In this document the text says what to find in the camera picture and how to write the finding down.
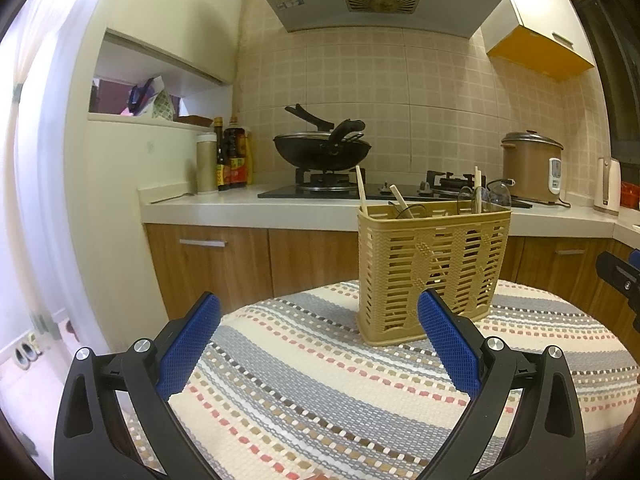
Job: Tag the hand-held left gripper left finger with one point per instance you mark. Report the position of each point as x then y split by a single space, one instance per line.
190 345

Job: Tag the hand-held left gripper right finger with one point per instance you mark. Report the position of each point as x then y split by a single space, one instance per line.
450 345

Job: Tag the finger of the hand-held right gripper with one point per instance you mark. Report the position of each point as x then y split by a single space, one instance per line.
622 280

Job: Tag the beige plastic utensil basket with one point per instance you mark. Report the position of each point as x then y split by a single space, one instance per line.
400 280

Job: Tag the wooden chopstick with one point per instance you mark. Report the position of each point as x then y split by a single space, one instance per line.
399 199
478 190
361 190

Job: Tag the wooden base cabinet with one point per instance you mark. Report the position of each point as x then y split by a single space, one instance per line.
225 280

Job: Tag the red container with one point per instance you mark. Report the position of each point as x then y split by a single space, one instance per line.
631 195

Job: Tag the white electric kettle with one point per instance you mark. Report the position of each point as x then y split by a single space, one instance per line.
607 185

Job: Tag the striped woven tablecloth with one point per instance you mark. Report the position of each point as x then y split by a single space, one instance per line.
310 390

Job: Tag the white kitchen countertop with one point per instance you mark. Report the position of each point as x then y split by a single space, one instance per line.
225 207

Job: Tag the brown rice cooker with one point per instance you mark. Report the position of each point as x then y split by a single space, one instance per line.
527 170

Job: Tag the hob control knob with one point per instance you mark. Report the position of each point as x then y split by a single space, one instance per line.
388 189
425 188

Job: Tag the pair of slippers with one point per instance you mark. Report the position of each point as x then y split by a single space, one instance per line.
27 355

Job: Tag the gas burner stand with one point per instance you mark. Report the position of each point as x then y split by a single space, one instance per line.
325 180
450 181

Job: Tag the thin dark sauce bottle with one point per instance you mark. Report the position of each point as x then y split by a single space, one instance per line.
221 170

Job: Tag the beige canister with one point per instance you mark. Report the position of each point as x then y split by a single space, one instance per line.
206 165

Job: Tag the black glass gas hob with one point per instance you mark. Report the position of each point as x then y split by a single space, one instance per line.
285 191

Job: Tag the large dark sauce bottle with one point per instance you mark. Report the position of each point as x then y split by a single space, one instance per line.
236 160

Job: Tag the brown wicker tray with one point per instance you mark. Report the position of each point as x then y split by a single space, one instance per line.
192 120

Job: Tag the white curtain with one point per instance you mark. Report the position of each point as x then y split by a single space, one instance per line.
30 185

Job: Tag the black wok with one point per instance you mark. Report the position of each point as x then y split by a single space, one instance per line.
320 155

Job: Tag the green patterned bag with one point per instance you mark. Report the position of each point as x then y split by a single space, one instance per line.
165 105

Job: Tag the purple bag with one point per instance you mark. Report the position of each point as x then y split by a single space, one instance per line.
142 97

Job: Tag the steel range hood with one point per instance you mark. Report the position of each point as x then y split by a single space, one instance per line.
380 5

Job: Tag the dark window frame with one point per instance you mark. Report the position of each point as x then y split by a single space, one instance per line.
615 85

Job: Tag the yellow bottomed wall cabinet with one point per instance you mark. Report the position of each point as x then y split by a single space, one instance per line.
540 35

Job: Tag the cream wall cabinet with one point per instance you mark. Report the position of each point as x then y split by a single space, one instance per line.
175 10

